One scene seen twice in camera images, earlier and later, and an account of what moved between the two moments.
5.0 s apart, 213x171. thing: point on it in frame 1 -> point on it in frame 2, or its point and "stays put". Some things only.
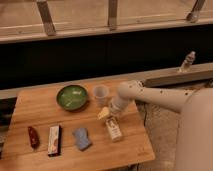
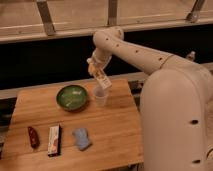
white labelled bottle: [114, 129] -> [103, 82]
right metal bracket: [193, 16] stays put
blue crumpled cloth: [82, 138] stays put
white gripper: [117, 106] -> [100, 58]
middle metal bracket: [112, 14] stays put
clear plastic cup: [100, 93] stays put
